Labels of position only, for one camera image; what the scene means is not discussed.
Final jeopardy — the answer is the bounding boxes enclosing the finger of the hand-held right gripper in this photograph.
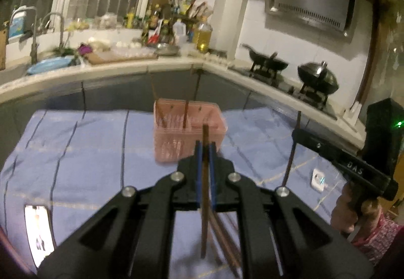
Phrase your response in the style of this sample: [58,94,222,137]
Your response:
[291,128,337,163]

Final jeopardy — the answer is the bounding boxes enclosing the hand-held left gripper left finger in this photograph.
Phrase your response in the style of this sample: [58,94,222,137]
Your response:
[38,141,203,279]

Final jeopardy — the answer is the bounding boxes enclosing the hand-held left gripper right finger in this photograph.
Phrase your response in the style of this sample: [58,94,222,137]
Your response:
[209,142,376,279]

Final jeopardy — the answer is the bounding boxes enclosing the brown wooden chopstick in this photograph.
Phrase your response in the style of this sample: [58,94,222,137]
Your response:
[200,124,209,259]
[151,75,168,130]
[207,212,240,278]
[282,110,302,187]
[181,100,190,133]

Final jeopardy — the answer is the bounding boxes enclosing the pink plastic utensil basket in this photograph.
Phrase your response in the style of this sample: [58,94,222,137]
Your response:
[153,98,228,163]

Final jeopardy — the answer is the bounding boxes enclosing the person's right forearm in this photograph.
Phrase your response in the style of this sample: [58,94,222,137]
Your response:
[347,211,404,267]

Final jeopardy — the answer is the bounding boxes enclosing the person's right hand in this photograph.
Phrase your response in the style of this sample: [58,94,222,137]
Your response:
[330,183,384,235]

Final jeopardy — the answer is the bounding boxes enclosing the white small device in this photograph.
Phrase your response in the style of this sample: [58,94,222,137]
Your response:
[309,169,327,191]

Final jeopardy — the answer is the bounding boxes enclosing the black gas stove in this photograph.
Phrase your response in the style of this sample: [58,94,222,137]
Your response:
[234,65,338,120]

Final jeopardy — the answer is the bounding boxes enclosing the black wok with lid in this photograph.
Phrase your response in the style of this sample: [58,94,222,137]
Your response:
[297,61,340,94]

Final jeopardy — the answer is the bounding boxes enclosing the blue checked tablecloth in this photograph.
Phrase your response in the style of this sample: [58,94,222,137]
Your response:
[0,107,357,279]

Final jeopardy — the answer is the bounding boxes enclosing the grey base cabinets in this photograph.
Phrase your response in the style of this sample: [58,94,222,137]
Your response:
[0,70,316,153]

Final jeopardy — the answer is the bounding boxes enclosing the white round food pieces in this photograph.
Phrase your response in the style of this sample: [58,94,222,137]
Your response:
[202,53,236,68]

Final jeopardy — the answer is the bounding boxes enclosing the white kitchen counter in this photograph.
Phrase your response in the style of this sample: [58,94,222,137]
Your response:
[0,53,367,147]

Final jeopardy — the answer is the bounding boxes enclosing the steel bowl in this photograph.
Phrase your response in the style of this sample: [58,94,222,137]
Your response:
[155,43,180,57]

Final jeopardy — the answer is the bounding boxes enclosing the yellow cooking oil bottle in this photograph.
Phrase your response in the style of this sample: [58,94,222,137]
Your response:
[192,21,213,53]

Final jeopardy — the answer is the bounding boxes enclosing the flat wooden cutting board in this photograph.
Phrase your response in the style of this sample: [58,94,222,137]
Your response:
[88,51,158,64]

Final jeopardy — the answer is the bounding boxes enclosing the white plastic jug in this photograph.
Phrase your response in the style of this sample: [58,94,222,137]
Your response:
[173,19,187,44]

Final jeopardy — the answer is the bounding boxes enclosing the row of condiment bottles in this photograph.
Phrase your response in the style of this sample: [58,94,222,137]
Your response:
[124,3,177,44]

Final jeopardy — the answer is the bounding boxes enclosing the pile of seasoning packets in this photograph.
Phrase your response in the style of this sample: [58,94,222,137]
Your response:
[170,0,212,19]

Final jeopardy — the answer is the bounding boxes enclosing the black smartphone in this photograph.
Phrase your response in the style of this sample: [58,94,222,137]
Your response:
[24,204,57,268]

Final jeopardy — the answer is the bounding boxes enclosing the blue plate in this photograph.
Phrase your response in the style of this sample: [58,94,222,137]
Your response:
[27,57,74,75]

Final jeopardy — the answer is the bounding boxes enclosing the curved steel faucet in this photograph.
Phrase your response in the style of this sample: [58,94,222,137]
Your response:
[41,12,66,48]

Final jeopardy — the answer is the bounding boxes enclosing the steel kitchen faucet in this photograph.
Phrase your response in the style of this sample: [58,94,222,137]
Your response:
[29,6,40,64]

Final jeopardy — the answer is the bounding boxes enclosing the upright wooden cutting board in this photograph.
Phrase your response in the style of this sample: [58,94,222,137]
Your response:
[0,30,7,71]

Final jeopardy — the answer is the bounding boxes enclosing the blue white container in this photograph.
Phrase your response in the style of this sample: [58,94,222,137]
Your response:
[9,9,27,40]

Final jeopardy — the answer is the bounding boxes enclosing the black wok with handle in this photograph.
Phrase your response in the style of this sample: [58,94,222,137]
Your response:
[241,43,289,73]

